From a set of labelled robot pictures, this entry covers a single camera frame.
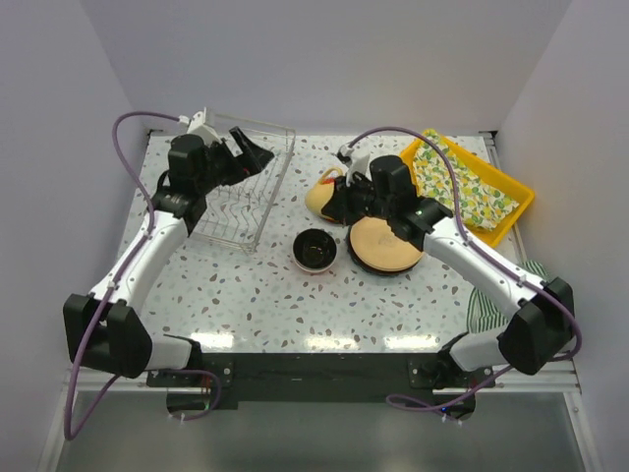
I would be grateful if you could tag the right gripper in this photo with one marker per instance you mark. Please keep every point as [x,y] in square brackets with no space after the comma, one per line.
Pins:
[339,206]

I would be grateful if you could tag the orange ceramic bowl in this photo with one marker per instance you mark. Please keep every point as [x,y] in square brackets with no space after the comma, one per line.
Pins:
[315,259]

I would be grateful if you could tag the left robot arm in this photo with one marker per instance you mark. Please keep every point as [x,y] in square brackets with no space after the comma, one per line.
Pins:
[104,328]

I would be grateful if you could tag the beige small plate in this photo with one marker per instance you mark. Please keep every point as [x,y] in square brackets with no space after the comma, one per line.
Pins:
[313,237]

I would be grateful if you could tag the dark brown beige plate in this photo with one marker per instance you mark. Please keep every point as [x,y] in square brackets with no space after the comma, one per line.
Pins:
[381,253]

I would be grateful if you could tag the green striped cloth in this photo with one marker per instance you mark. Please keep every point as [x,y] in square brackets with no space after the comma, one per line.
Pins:
[483,315]

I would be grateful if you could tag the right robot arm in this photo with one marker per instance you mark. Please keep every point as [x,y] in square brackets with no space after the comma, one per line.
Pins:
[540,313]

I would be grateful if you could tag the yellow ceramic mug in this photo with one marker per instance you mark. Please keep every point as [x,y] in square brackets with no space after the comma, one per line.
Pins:
[318,196]

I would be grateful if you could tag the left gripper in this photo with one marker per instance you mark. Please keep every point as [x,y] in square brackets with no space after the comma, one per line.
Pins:
[255,158]

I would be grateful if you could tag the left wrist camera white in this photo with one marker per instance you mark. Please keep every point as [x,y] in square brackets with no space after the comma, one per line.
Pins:
[200,124]

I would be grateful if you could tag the chrome wire dish rack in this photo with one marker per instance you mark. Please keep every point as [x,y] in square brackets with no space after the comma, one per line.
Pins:
[235,216]

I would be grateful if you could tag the yellow plastic tray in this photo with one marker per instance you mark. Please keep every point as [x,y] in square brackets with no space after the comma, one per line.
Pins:
[490,201]

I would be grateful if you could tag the teal embossed plate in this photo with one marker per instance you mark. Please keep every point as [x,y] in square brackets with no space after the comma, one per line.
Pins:
[380,272]

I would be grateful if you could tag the yellow plate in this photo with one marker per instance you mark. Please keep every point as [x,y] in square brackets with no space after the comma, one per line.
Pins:
[372,224]

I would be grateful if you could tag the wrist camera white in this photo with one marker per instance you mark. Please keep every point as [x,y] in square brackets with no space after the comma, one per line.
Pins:
[355,159]
[200,124]

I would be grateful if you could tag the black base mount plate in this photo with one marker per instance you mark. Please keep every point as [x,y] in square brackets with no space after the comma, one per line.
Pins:
[321,377]

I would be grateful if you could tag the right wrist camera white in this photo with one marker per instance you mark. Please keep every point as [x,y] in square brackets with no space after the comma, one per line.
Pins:
[355,159]

